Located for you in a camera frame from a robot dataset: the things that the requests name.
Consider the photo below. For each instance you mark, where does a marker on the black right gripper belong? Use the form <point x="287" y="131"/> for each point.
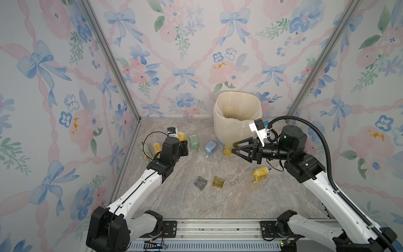
<point x="255" y="153"/>

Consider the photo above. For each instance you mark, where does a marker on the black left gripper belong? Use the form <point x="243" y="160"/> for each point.
<point x="183" y="146"/>

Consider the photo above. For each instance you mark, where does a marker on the yellow pencil sharpener back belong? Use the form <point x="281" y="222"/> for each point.
<point x="182" y="137"/>

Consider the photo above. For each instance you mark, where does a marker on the yellow pencil sharpener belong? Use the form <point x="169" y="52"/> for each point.
<point x="260" y="174"/>
<point x="182" y="137"/>
<point x="157" y="148"/>

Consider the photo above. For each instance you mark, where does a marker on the yellow pencil sharpener front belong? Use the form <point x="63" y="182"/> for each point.
<point x="157" y="148"/>

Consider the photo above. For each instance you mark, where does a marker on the pale green pencil sharpener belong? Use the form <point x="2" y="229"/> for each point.
<point x="146" y="152"/>

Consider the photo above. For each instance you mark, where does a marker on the clear shavings tray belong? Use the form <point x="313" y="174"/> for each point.
<point x="200" y="183"/>

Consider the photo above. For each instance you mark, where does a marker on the yellow tinted tray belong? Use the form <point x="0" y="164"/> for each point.
<point x="227" y="150"/>
<point x="218" y="182"/>

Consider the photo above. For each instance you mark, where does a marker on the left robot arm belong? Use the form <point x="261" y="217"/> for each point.
<point x="135" y="195"/>

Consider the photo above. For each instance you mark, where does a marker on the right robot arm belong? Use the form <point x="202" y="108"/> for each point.
<point x="357" y="233"/>

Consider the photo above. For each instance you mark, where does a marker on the blue pencil sharpener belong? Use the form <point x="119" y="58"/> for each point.
<point x="210" y="149"/>

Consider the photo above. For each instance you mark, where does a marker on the yellow pencil sharpener right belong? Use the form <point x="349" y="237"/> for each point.
<point x="260" y="174"/>

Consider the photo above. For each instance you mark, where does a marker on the cream waste bin with liner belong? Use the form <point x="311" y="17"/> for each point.
<point x="232" y="114"/>

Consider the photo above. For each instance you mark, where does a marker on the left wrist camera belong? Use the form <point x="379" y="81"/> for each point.
<point x="172" y="132"/>

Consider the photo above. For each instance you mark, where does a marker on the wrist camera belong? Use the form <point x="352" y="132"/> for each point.
<point x="260" y="127"/>
<point x="172" y="132"/>

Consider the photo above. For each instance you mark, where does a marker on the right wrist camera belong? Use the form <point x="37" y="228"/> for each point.
<point x="260" y="127"/>

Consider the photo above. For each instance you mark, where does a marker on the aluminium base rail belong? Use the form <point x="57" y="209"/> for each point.
<point x="267" y="229"/>

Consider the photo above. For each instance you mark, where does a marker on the aluminium corner post left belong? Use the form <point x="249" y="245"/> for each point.
<point x="107" y="52"/>

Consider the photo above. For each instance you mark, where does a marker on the aluminium corner post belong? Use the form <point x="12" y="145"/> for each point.
<point x="336" y="35"/>
<point x="107" y="52"/>

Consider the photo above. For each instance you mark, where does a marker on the aluminium corner post right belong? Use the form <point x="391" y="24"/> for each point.
<point x="336" y="35"/>

